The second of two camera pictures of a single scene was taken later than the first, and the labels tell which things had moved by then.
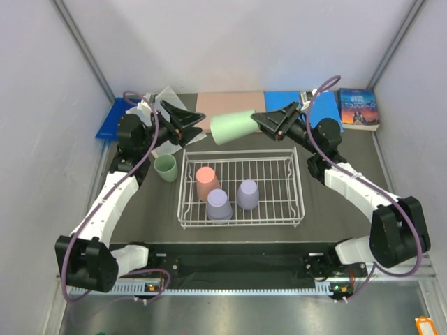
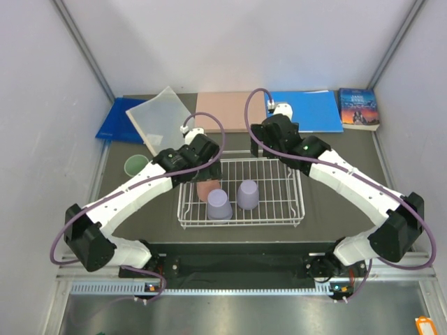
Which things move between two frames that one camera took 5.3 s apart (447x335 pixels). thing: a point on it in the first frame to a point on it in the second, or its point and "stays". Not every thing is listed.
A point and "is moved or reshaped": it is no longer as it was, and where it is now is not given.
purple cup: x=218 y=208 stays
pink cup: x=207 y=181 stays
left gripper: x=182 y=119 to x=210 y=172
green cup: x=166 y=165 is moved or reshaped
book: x=358 y=109 stays
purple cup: x=248 y=195 stays
